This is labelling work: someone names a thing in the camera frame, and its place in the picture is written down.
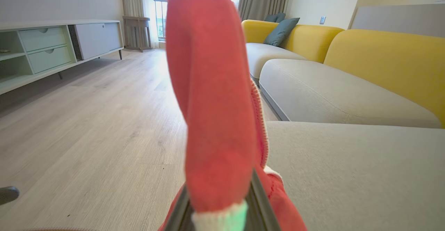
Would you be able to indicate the beige curtain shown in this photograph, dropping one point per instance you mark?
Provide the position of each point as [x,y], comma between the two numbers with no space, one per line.
[132,1]

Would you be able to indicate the dark rounded object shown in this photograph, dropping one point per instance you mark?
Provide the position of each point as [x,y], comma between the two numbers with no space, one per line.
[7,195]

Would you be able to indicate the pale green TV cabinet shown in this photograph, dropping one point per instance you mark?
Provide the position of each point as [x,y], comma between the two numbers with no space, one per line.
[45,50]

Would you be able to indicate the wooden side table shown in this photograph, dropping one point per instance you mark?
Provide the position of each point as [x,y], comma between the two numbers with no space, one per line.
[137,32]

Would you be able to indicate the large teal cushion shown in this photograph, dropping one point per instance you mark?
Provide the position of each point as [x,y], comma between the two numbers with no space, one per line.
[280,32]

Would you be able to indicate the white wall outlet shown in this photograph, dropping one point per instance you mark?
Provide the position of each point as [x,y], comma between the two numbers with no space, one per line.
[322,20]

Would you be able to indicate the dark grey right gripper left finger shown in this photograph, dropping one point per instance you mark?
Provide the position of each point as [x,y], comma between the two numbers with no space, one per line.
[182,213]

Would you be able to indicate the small teal cushion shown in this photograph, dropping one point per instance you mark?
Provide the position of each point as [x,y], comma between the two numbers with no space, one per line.
[274,17]

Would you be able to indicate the red knitted garment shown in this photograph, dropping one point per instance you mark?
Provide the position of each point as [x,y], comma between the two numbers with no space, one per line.
[208,85]

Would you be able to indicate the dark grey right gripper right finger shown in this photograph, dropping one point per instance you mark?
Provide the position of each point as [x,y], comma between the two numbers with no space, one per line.
[261,210]

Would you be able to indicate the window with metal railing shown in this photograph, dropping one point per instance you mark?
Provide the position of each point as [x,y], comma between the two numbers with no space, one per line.
[161,15]

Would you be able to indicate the yellow and grey sectional sofa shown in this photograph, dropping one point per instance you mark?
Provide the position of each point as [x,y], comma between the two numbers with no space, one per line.
[347,172]

